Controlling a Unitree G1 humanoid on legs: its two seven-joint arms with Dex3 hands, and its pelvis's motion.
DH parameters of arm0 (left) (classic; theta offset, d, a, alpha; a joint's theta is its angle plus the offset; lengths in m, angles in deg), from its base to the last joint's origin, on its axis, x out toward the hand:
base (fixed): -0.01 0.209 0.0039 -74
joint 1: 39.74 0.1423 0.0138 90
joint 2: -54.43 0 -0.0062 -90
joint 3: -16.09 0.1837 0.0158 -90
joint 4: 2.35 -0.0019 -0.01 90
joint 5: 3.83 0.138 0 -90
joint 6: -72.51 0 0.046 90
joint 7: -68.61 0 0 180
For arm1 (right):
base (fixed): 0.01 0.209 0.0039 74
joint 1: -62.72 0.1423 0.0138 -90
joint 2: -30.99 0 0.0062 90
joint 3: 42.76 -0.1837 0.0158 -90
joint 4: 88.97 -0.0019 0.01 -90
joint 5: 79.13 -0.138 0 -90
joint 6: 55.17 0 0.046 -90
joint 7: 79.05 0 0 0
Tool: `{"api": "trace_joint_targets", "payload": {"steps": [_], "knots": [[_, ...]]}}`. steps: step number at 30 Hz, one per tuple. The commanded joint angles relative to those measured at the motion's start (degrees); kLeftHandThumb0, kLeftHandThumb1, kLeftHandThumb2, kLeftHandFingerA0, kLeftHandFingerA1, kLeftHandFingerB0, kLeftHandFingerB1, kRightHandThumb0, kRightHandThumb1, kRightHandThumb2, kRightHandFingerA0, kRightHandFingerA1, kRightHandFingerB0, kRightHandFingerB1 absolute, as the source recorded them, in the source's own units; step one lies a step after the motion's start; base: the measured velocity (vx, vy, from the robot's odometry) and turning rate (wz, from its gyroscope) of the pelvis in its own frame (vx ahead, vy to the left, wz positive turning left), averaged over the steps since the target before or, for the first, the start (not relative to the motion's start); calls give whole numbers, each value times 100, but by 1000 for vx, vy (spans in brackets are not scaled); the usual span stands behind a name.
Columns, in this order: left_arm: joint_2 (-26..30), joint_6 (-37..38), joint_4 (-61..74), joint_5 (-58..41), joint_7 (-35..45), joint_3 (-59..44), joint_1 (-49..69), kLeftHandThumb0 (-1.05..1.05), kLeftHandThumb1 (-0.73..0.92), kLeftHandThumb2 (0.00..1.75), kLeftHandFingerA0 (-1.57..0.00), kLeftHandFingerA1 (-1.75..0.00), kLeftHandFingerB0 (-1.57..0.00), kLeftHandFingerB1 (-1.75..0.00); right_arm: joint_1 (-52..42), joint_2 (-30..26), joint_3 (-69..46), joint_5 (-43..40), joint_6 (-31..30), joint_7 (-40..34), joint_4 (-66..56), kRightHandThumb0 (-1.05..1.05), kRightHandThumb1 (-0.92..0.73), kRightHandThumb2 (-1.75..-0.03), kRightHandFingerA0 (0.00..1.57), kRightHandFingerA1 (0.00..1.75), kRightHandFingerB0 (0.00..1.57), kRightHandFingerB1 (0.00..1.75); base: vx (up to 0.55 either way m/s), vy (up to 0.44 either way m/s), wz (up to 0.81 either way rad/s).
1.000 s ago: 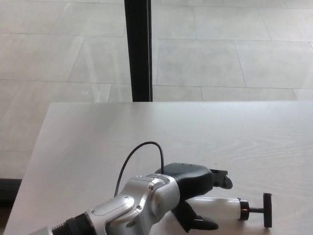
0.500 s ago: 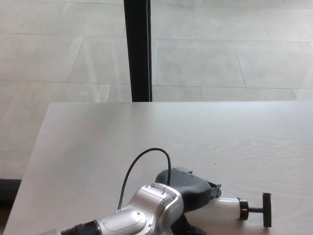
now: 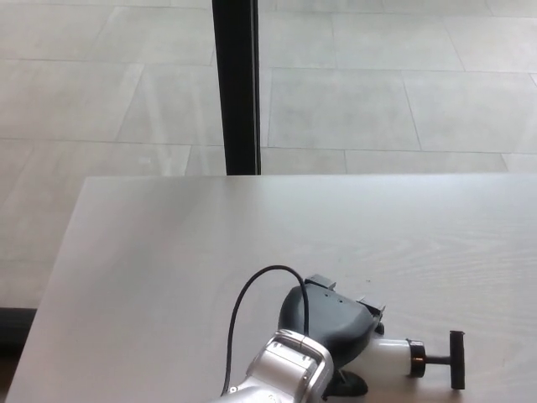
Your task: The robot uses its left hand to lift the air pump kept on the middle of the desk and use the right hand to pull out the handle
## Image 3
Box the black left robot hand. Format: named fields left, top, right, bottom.
left=279, top=275, right=387, bottom=398

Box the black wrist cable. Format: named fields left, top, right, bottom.
left=223, top=264, right=312, bottom=395

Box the black vertical frame post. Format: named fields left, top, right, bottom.
left=211, top=0, right=263, bottom=176

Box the white air pump black handle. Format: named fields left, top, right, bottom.
left=356, top=330, right=466, bottom=390

